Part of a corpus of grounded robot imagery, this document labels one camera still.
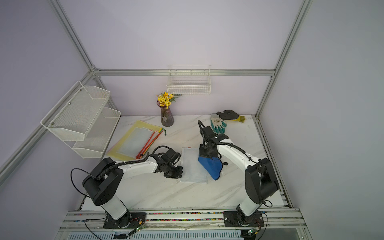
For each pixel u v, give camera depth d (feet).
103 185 1.50
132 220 2.38
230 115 3.93
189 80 3.11
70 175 1.43
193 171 2.97
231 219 2.40
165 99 3.14
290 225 2.41
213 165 2.83
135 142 3.43
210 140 2.09
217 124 3.74
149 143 3.33
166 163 2.26
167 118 3.51
